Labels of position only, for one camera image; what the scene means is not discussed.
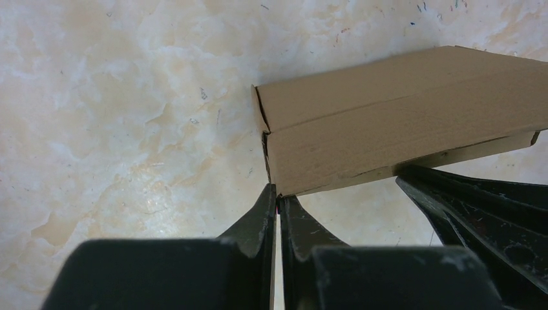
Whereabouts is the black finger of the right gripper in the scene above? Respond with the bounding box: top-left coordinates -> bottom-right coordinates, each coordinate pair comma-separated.
395,165 -> 547,309

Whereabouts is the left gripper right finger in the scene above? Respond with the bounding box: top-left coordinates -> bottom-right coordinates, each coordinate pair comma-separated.
278,196 -> 503,309

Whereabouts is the brown cardboard box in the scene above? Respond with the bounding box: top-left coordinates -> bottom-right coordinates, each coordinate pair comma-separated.
251,46 -> 547,196

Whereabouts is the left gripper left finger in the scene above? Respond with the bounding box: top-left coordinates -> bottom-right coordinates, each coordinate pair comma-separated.
42,184 -> 277,309

